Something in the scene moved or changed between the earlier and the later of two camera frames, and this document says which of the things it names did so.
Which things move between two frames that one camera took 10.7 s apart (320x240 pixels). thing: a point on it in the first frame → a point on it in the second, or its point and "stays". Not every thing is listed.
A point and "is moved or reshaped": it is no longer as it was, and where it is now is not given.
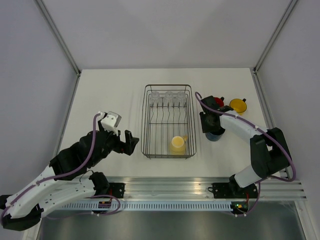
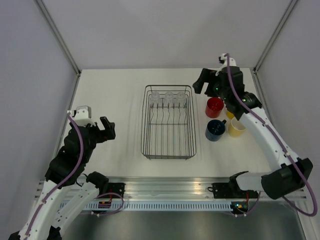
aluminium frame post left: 46,15 stays
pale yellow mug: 178,145 is moved or reshaped
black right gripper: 205,128 → 207,75
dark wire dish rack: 168,127 stays
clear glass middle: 168,100 stays
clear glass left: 155,100 stays
